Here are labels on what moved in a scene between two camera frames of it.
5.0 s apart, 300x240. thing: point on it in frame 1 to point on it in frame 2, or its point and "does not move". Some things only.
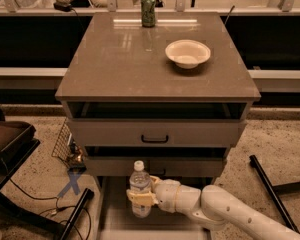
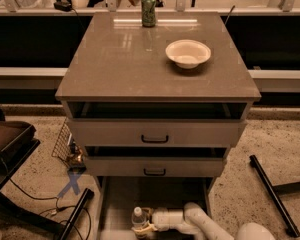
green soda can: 148,9 does not move
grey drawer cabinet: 165,88 does not move
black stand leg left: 87,195 does not move
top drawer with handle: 156,132 does not move
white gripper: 165,194 to 161,220
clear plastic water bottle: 139,181 to 139,219
